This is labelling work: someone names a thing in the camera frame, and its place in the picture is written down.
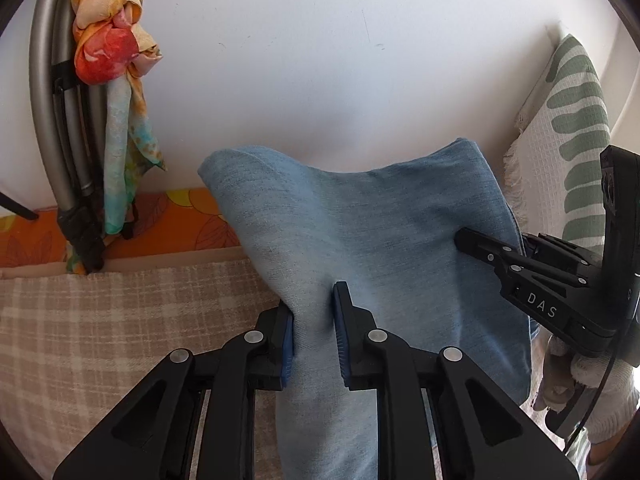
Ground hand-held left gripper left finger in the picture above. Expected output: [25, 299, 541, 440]
[52, 302, 296, 480]

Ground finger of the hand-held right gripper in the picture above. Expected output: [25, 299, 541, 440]
[455, 227, 588, 286]
[522, 233, 603, 267]

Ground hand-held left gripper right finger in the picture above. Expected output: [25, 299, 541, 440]
[332, 281, 581, 480]

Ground blue denim pants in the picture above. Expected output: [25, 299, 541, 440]
[197, 137, 541, 480]

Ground person's right forearm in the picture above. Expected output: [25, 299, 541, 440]
[582, 430, 626, 471]

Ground person's right hand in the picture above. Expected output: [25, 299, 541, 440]
[532, 335, 640, 445]

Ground white green patterned throw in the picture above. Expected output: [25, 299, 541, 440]
[502, 34, 613, 248]

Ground orange floral sheet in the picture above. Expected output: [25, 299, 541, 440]
[0, 187, 246, 268]

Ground pink checked blanket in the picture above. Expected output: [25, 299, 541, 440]
[0, 255, 296, 480]

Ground black rod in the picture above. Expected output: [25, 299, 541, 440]
[0, 191, 40, 221]

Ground grey metal tube stand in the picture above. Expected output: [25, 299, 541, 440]
[27, 0, 108, 276]

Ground colourful knotted scarf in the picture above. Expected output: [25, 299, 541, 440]
[70, 0, 166, 236]

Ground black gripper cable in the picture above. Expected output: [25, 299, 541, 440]
[562, 330, 626, 456]

